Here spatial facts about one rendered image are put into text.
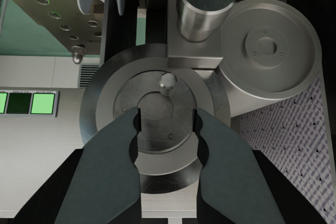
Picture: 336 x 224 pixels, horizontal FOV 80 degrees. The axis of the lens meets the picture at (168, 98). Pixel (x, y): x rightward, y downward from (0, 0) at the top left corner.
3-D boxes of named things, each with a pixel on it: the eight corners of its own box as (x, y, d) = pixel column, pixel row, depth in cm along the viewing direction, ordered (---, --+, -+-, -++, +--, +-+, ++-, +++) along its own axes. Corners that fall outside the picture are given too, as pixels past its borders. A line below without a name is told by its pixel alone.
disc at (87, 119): (225, 43, 22) (236, 193, 18) (224, 45, 22) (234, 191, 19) (85, 42, 21) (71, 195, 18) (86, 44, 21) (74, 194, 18)
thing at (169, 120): (95, 125, 17) (141, 54, 19) (101, 126, 19) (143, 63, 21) (171, 170, 17) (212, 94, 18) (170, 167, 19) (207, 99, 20)
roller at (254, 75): (314, -2, 23) (330, 100, 21) (235, 72, 48) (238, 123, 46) (210, -5, 23) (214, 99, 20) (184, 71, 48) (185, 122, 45)
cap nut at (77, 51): (83, 45, 54) (81, 61, 53) (87, 51, 57) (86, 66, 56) (69, 45, 54) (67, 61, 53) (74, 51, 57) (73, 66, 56)
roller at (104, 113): (212, 56, 21) (218, 174, 18) (184, 103, 46) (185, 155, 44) (99, 55, 20) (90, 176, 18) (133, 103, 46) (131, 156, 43)
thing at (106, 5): (114, -67, 25) (103, 72, 22) (136, 31, 48) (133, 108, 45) (110, -68, 25) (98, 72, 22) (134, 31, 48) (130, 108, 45)
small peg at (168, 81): (155, 83, 15) (165, 68, 16) (156, 92, 18) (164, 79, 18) (171, 92, 15) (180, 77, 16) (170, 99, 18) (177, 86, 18)
